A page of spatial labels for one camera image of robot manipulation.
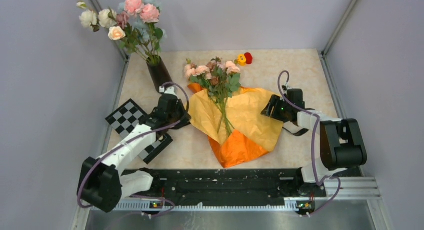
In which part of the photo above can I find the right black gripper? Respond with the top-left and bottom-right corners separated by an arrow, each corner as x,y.
261,95 -> 292,123

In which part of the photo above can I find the black ribbon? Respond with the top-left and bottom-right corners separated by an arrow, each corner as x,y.
282,127 -> 309,137

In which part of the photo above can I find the orange yellow wrapping paper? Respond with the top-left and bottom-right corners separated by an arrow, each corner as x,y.
188,83 -> 284,168

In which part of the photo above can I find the orange paper bouquet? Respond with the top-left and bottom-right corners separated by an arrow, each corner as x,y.
184,57 -> 241,136

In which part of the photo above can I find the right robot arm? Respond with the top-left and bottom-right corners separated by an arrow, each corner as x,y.
261,89 -> 368,196

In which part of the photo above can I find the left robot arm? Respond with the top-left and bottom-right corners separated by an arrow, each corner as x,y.
76,91 -> 191,213

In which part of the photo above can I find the black tapered vase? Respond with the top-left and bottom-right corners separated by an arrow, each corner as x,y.
146,56 -> 173,93

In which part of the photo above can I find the black white checkerboard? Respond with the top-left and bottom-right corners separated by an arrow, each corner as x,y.
105,98 -> 173,164

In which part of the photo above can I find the yellow toy flower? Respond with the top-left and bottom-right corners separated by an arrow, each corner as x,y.
236,54 -> 247,66

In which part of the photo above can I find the pink and white flower bunch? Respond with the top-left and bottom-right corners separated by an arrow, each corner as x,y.
76,0 -> 166,66

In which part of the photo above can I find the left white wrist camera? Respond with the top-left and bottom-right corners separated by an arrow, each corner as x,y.
159,85 -> 177,96

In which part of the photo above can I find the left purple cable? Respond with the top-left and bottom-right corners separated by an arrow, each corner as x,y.
76,81 -> 190,219

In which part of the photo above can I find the purple cable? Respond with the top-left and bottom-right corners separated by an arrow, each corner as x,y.
277,70 -> 342,218
76,81 -> 190,219

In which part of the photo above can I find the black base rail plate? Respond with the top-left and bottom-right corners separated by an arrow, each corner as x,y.
137,168 -> 327,207

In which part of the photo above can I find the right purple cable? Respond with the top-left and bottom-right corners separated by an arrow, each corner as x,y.
277,70 -> 342,218

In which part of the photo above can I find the aluminium frame rail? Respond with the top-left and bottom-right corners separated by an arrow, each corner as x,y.
73,170 -> 393,230

